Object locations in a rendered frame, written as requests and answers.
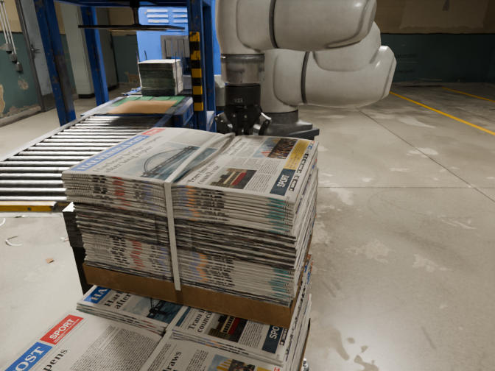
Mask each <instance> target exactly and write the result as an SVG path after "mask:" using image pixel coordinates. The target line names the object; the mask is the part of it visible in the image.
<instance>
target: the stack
mask: <svg viewBox="0 0 495 371"><path fill-rule="evenodd" d="M312 259H313V255H312V254H309V253H308V255H307V259H306V265H305V268H304V271H303V277H302V280H301V285H300V288H299V292H298V297H297V300H296V304H295V309H294V312H293V315H292V321H291V324H290V327H289V329H286V328H281V327H277V326H274V325H268V324H264V323H261V322H255V321H252V320H248V319H243V318H238V317H233V316H229V315H226V314H220V313H217V312H213V311H207V310H204V309H200V308H194V307H191V306H187V305H181V304H177V303H172V302H168V301H165V300H159V299H155V298H151V297H145V296H141V295H138V294H131V293H128V292H124V291H118V290H115V289H109V288H105V287H101V286H95V285H94V286H93V287H92V288H91V289H90V290H89V291H88V292H87V293H86V294H84V295H83V296H82V297H81V298H80V299H79V300H78V301H77V308H76V310H78V311H72V310H68V311H67V312H66V313H65V314H64V315H63V316H61V317H60V318H59V319H57V320H56V321H55V322H53V323H52V324H51V325H50V326H49V327H48V328H47V329H45V330H44V331H43V332H42V333H40V334H39V335H38V336H37V337H35V338H34V339H33V340H32V341H31V342H30V343H29V344H28V345H27V346H26V347H24V348H23V349H22V350H21V351H20V352H19V353H17V354H16V355H15V356H14V357H13V358H11V359H10V360H9V361H8V362H7V363H6V364H5V365H4V366H3V367H2V368H0V371H299V368H300V364H301V359H302V355H303V350H304V347H305V344H306V338H307V335H308V330H309V329H308V325H309V313H310V310H311V304H312V302H311V297H312V296H311V294H310V288H311V285H312V282H311V279H312V270H313V265H312V264H313V260H312Z"/></svg>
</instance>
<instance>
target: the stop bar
mask: <svg viewBox="0 0 495 371"><path fill-rule="evenodd" d="M57 207H58V204H57V202H0V211H54V210H55V209H56V208H57Z"/></svg>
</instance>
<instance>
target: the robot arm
mask: <svg viewBox="0 0 495 371"><path fill-rule="evenodd" d="M375 14H376V0H216V2H215V27H216V34H217V41H218V43H219V46H220V54H221V55H220V64H221V80H222V81H223V82H225V83H227V84H225V107H224V110H223V111H224V112H222V113H221V114H219V115H217V116H215V117H214V120H215V122H216V123H217V125H218V127H219V129H220V134H223V135H225V134H228V133H230V132H229V129H228V124H227V118H228V120H229V122H230V123H231V124H232V131H233V133H235V136H238V135H242V129H244V134H245V135H253V132H254V133H257V134H258V135H264V136H276V135H281V134H285V133H292V132H296V131H300V130H311V129H312V128H313V123H310V122H307V121H303V120H300V119H299V118H298V106H299V105H305V104H307V105H317V106H322V107H361V106H364V105H369V104H372V103H374V102H377V101H379V100H380V99H383V98H385V97H386V96H387V95H388V94H389V91H390V86H391V82H392V80H393V75H394V71H395V69H396V59H395V57H394V53H393V52H392V50H391V49H390V48H389V47H388V46H381V38H380V30H379V28H378V26H377V25H376V23H375V22H374V21H373V20H374V18H375ZM226 117H227V118H226Z"/></svg>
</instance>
